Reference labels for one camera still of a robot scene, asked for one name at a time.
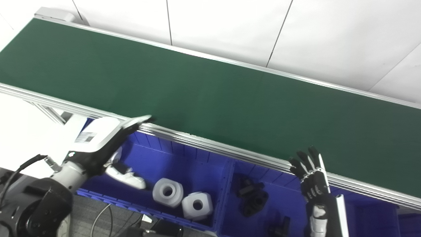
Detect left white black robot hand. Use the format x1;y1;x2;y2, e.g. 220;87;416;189
62;115;152;190

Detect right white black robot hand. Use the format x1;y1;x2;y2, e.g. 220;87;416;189
289;146;349;237

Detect blue bin holding black parts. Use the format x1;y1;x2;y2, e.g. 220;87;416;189
219;161;400;237

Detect small black part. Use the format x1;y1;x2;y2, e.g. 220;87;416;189
267;216;291;237

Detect aluminium conveyor leg strut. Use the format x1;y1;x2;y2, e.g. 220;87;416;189
28;100;73;125

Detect large black flanged part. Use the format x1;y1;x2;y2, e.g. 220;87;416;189
236;178;268;218

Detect white round part with hole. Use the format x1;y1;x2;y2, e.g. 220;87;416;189
152;178;184;208

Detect blue plastic bin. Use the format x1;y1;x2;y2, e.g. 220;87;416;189
396;206;421;237

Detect blue bin holding white parts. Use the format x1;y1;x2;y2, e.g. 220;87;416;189
77;117;235;232

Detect green conveyor belt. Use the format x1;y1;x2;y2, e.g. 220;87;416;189
0;15;421;211

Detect white hexagonal part with hole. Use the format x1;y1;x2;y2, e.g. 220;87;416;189
182;192;214;221

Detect grey conveyor end cap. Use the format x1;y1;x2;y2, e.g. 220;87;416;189
35;7;77;24

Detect black device box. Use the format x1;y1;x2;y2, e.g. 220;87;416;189
118;219;185;237

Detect thin grey cable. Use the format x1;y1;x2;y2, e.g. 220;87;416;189
90;203;114;237

